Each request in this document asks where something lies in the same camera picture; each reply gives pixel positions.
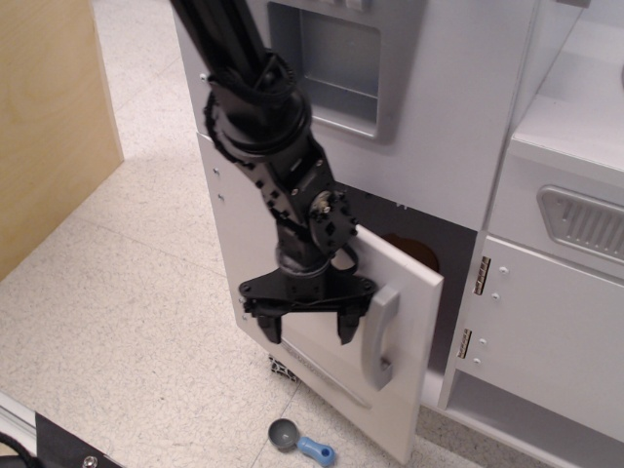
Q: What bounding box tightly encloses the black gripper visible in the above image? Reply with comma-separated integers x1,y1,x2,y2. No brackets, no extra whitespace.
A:
239,270,377,345

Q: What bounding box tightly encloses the white low fridge door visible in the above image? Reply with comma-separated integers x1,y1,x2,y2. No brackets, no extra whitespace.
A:
241,224,445,466

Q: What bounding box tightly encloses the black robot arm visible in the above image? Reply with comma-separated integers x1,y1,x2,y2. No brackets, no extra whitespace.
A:
173,1,375,343

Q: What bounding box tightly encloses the aluminium extrusion foot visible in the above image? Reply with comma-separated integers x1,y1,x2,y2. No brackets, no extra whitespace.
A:
268,355,302,383

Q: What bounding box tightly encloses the orange transparent toy pot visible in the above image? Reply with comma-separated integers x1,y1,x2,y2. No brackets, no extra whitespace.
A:
381,233,440,272

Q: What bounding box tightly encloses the lower metal door hinge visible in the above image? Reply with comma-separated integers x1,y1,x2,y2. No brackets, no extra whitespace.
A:
456,329,472,359

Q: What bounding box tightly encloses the metal door hinge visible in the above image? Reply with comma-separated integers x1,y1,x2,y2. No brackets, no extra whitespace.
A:
456,329,472,359
473,255,491,295

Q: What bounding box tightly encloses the upper metal door hinge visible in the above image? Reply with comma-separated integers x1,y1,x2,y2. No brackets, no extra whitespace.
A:
473,255,491,295

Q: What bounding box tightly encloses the white oven cupboard door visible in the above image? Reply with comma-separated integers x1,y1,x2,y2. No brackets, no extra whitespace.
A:
456,237,623,439

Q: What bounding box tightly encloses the white toy kitchen cabinet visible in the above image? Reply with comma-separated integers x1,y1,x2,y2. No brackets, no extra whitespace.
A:
174,1,623,467

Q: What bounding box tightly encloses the grey ice dispenser recess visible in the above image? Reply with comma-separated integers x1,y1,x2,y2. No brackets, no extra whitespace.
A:
265,1,426,143

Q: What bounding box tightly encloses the grey oven vent panel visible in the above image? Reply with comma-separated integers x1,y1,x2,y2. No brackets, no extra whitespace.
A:
533,185,623,280

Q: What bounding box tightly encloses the light wooden board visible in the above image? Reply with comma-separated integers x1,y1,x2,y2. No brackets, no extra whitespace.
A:
1,1,124,277

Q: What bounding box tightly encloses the blue handled measuring spoon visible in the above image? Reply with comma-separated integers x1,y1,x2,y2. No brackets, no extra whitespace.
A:
267,418,336,467

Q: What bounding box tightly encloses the black base with cable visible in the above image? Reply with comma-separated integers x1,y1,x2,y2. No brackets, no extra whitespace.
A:
1,409,122,467

